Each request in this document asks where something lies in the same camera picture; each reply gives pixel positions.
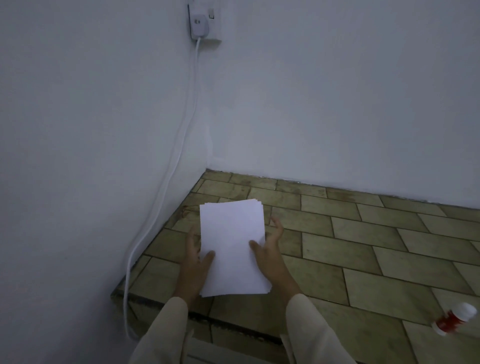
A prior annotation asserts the person's left hand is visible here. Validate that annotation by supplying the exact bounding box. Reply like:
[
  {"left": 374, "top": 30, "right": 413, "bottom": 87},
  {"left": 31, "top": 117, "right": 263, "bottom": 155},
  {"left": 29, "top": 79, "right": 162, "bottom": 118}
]
[{"left": 173, "top": 226, "right": 216, "bottom": 301}]

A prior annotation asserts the person's right hand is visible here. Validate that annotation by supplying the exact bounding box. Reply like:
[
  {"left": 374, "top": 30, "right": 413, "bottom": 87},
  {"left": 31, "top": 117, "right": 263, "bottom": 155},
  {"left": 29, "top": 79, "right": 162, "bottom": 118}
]
[{"left": 248, "top": 216, "right": 303, "bottom": 305}]

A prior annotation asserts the stack of white papers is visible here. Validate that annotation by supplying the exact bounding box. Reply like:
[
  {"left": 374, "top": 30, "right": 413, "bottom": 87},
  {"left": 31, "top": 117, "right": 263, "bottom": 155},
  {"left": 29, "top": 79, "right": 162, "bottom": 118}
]
[{"left": 199, "top": 199, "right": 273, "bottom": 299}]

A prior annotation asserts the red and white glue stick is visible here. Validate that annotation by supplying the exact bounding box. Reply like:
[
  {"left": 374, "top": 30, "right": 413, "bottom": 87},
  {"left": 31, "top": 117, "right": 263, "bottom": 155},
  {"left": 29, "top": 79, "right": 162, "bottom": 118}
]
[{"left": 431, "top": 302, "right": 478, "bottom": 337}]

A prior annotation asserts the person's left forearm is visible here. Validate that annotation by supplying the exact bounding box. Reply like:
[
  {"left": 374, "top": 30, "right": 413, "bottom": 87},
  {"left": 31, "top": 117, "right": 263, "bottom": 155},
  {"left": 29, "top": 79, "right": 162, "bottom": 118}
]
[{"left": 129, "top": 296, "right": 190, "bottom": 364}]

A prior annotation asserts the person's right forearm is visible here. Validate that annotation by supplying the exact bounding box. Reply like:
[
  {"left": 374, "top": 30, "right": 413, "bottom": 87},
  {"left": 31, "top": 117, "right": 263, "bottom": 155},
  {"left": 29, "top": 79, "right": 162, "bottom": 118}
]
[{"left": 281, "top": 293, "right": 357, "bottom": 364}]

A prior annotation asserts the white plug adapter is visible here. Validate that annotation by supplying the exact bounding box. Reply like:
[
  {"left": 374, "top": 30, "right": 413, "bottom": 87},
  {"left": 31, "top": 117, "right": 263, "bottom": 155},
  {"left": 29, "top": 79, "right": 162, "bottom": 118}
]
[{"left": 190, "top": 14, "right": 211, "bottom": 39}]

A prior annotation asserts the white power cable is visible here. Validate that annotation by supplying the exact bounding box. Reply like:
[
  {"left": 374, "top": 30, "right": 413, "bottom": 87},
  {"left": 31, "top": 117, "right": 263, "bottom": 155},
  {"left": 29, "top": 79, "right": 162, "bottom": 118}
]
[{"left": 121, "top": 36, "right": 204, "bottom": 341}]

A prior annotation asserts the white wall socket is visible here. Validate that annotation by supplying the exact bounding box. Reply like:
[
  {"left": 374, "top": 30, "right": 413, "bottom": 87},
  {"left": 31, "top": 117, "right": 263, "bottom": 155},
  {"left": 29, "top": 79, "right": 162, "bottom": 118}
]
[{"left": 187, "top": 2, "right": 223, "bottom": 43}]

